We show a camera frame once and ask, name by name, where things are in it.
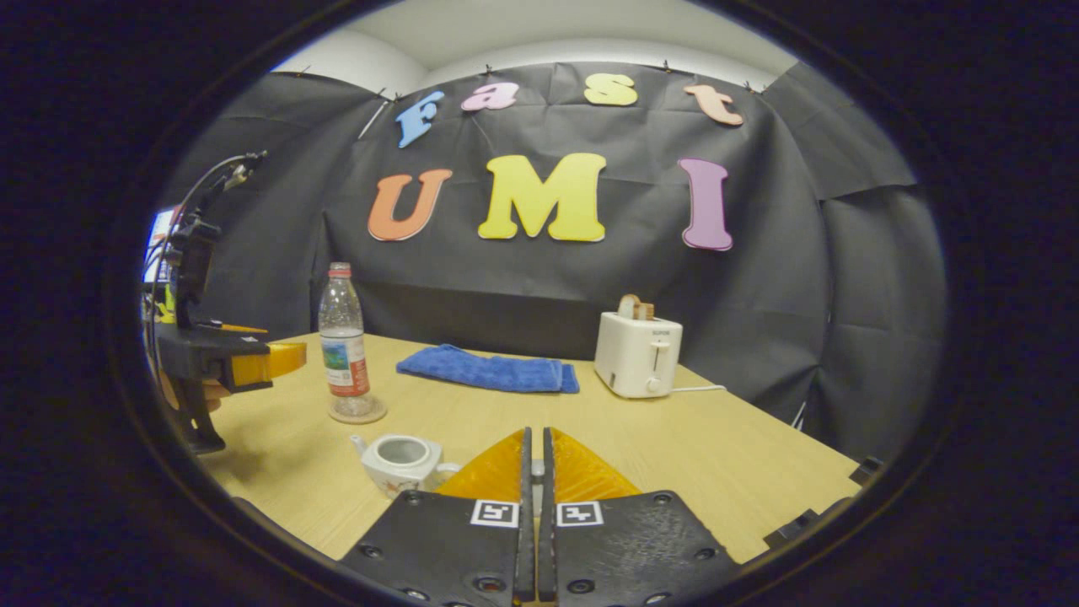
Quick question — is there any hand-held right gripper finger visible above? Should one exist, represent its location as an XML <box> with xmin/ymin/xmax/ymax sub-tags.
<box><xmin>539</xmin><ymin>426</ymin><xmax>743</xmax><ymax>607</ymax></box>
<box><xmin>337</xmin><ymin>426</ymin><xmax>537</xmax><ymax>607</ymax></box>

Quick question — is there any clear plastic water bottle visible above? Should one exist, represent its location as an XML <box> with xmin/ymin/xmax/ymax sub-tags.
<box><xmin>319</xmin><ymin>262</ymin><xmax>373</xmax><ymax>418</ymax></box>

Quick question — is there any round wooden coaster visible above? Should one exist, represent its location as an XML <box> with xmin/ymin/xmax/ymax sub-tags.
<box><xmin>328</xmin><ymin>396</ymin><xmax>388</xmax><ymax>424</ymax></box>

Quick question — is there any white floral teacup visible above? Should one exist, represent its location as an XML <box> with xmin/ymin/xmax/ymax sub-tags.
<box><xmin>350</xmin><ymin>434</ymin><xmax>463</xmax><ymax>498</ymax></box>

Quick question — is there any computer monitor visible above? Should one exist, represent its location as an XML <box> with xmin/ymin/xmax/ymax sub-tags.
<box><xmin>143</xmin><ymin>205</ymin><xmax>182</xmax><ymax>285</ymax></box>

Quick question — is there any blue folded towel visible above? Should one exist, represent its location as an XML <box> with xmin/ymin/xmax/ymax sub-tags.
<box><xmin>396</xmin><ymin>344</ymin><xmax>581</xmax><ymax>395</ymax></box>

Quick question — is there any white toaster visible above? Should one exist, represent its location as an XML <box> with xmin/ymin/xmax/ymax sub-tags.
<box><xmin>594</xmin><ymin>312</ymin><xmax>684</xmax><ymax>399</ymax></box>

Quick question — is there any black backdrop cloth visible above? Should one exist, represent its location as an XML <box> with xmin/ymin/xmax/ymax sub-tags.
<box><xmin>156</xmin><ymin>59</ymin><xmax>949</xmax><ymax>465</ymax></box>

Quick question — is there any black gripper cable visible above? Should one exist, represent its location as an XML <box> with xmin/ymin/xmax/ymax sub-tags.
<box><xmin>173</xmin><ymin>150</ymin><xmax>269</xmax><ymax>254</ymax></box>

